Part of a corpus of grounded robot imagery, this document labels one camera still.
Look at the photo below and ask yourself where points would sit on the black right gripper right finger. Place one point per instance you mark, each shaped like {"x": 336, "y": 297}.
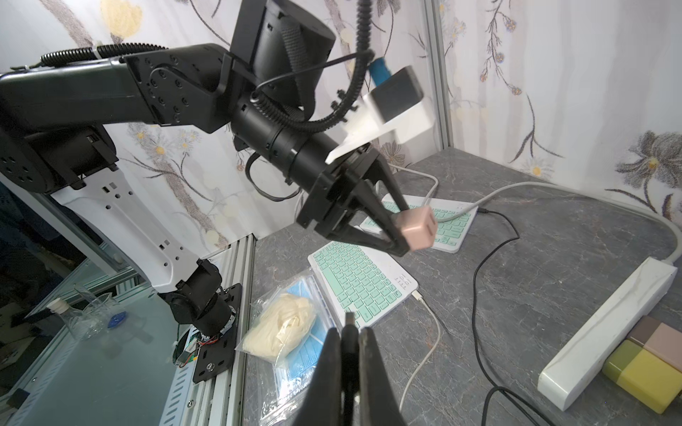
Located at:
{"x": 378, "y": 405}

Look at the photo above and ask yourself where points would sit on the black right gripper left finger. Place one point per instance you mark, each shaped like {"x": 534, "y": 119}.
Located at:
{"x": 322, "y": 403}

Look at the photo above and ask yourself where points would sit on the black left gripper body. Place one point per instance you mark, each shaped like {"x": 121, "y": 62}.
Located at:
{"x": 339, "y": 192}

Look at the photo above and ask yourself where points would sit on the white power strip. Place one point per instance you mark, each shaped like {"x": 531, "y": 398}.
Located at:
{"x": 577, "y": 363}

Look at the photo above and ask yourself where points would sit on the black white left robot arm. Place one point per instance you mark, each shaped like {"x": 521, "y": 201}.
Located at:
{"x": 54, "y": 139}

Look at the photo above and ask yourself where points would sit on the near green white keyboard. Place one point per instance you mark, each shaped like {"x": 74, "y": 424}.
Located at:
{"x": 368, "y": 283}

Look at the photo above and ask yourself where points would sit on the bag of blue masks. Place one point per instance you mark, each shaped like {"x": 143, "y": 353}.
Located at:
{"x": 282, "y": 387}

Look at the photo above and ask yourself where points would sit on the cream cloth bundle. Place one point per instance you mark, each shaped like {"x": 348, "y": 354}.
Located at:
{"x": 280, "y": 328}

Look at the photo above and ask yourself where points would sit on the yellow USB charger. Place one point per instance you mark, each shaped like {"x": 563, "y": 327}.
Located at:
{"x": 648, "y": 379}

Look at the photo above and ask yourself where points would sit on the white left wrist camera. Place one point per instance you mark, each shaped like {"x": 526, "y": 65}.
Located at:
{"x": 396, "y": 105}

